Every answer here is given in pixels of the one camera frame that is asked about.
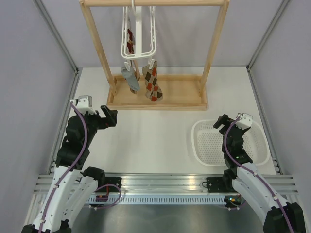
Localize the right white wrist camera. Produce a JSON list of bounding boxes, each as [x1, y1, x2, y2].
[[236, 113, 253, 130]]

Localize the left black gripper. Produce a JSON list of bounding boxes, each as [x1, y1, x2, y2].
[[75, 104, 117, 146]]

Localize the white hanger clip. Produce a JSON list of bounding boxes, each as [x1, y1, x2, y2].
[[148, 57, 156, 69]]

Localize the left aluminium frame post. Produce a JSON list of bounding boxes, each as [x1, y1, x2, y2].
[[32, 0, 79, 74]]

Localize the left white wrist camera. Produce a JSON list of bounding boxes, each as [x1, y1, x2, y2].
[[69, 95, 96, 115]]

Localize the beige argyle sock front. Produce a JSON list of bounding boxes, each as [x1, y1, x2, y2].
[[142, 61, 163, 102]]

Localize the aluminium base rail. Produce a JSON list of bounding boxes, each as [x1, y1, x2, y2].
[[34, 172, 299, 195]]

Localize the white perforated plastic basket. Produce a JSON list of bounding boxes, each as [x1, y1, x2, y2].
[[191, 119, 270, 167]]

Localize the right aluminium frame post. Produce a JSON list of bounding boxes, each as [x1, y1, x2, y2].
[[246, 0, 291, 72]]

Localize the beige argyle sock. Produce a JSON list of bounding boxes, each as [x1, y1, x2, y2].
[[142, 61, 163, 102], [127, 17, 140, 94]]

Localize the wooden hanger rack frame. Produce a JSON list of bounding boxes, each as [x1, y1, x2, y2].
[[80, 0, 229, 110]]

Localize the white slotted cable duct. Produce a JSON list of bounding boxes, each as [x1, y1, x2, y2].
[[86, 195, 226, 205]]

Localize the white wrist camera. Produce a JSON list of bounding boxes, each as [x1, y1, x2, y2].
[[69, 95, 96, 115], [236, 113, 253, 130]]

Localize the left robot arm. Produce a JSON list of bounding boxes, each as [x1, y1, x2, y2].
[[22, 103, 118, 233]]

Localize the white plastic clip hanger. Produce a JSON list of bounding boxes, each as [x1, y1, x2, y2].
[[121, 0, 157, 71]]

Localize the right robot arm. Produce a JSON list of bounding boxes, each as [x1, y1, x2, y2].
[[213, 114, 306, 233]]

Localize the aluminium frame post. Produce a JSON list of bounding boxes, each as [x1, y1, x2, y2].
[[32, 0, 79, 74], [246, 0, 291, 72]]

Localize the grey sock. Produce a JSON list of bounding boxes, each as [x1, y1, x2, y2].
[[121, 67, 140, 91]]

